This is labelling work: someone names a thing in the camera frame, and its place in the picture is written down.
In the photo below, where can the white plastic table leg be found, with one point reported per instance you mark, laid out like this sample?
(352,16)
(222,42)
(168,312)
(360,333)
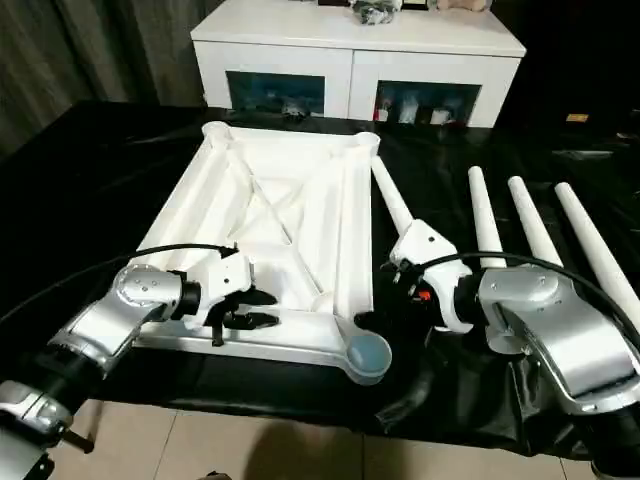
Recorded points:
(392,195)
(485,220)
(595,240)
(532,220)

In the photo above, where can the white plastic table top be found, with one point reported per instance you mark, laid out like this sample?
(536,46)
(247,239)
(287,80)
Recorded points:
(300,200)

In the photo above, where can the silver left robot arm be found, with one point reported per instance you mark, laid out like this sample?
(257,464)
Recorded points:
(125,310)

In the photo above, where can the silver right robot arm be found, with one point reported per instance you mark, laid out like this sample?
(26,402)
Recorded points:
(565,340)

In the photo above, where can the black mat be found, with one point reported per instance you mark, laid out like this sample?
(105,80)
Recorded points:
(90,190)

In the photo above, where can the small yellow tag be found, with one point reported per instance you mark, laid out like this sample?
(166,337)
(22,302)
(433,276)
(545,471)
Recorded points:
(577,118)

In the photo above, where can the white cabinet with glass doors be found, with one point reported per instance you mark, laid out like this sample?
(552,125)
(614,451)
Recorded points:
(350,55)

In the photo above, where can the dark crumpled plastic bag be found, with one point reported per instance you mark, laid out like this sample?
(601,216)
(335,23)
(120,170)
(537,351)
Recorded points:
(375,11)

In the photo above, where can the beige plush toy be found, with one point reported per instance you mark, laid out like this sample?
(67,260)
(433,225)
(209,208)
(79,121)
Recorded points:
(462,4)

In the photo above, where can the grey curtain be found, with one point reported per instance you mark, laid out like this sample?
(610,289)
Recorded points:
(75,55)

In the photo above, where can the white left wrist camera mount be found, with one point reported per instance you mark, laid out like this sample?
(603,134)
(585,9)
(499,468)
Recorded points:
(225,275)

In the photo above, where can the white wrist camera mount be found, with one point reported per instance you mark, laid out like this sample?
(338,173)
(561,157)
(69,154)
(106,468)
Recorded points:
(225,275)
(430,250)

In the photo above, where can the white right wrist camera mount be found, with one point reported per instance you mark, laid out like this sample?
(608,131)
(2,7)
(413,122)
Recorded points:
(430,250)

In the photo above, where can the black folding table frame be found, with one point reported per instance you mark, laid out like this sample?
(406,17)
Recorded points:
(80,441)

